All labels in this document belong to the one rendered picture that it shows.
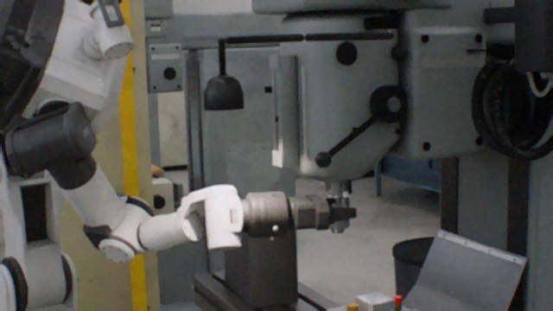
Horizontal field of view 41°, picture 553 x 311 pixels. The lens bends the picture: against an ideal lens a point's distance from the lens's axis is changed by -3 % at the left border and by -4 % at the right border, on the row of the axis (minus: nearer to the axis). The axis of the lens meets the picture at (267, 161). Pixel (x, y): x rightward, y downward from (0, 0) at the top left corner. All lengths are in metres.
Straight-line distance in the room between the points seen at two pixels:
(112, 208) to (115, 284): 1.66
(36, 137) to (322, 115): 0.53
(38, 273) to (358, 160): 0.86
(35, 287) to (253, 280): 0.53
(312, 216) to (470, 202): 0.45
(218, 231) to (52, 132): 0.36
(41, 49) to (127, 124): 1.61
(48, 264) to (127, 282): 1.36
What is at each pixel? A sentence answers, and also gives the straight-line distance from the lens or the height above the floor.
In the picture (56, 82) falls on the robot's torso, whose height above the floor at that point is 1.52.
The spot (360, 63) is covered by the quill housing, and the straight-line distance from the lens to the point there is 1.43.
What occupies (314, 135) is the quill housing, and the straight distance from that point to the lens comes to 1.42.
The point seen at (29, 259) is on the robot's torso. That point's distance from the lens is 1.91.
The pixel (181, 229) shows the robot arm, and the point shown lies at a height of 1.22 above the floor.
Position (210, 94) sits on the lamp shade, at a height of 1.49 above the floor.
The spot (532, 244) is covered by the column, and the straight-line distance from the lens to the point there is 1.66.
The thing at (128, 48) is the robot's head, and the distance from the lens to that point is 1.54.
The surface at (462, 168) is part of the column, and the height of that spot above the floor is 1.28.
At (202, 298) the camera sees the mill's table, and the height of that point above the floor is 0.92.
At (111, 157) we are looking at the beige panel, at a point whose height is 1.15.
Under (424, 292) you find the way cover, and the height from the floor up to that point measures 0.98.
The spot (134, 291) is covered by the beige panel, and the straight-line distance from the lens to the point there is 3.28.
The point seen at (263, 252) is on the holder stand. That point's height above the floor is 1.09.
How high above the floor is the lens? 1.57
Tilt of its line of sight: 9 degrees down
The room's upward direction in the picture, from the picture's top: 2 degrees counter-clockwise
